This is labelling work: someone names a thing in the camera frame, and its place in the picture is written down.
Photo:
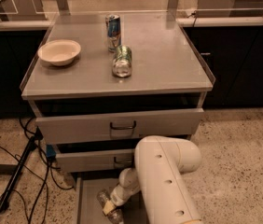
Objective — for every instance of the grey drawer cabinet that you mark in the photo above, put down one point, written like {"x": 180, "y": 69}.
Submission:
{"x": 120, "y": 109}

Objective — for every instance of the grey bottom drawer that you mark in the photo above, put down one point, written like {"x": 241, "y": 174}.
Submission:
{"x": 163, "y": 199}

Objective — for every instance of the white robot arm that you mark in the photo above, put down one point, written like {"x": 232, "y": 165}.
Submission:
{"x": 158, "y": 164}

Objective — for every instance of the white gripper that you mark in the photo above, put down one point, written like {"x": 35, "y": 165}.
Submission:
{"x": 117, "y": 196}

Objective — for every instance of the grey top drawer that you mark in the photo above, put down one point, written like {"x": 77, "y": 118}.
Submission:
{"x": 118, "y": 126}

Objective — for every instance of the clear plastic water bottle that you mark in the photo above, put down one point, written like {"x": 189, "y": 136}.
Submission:
{"x": 114, "y": 215}

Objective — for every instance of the white paper bowl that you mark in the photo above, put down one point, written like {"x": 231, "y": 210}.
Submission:
{"x": 59, "y": 52}

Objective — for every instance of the green soda can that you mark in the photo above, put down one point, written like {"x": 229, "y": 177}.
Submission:
{"x": 122, "y": 62}

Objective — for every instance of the grey drawer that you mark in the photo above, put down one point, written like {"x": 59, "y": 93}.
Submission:
{"x": 95, "y": 160}
{"x": 163, "y": 199}
{"x": 118, "y": 126}

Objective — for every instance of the grey middle drawer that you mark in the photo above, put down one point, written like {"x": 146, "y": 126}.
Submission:
{"x": 95, "y": 160}

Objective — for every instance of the blue energy drink can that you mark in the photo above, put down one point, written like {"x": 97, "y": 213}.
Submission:
{"x": 113, "y": 29}

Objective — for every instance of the blue power box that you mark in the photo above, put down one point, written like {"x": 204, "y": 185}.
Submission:
{"x": 50, "y": 152}

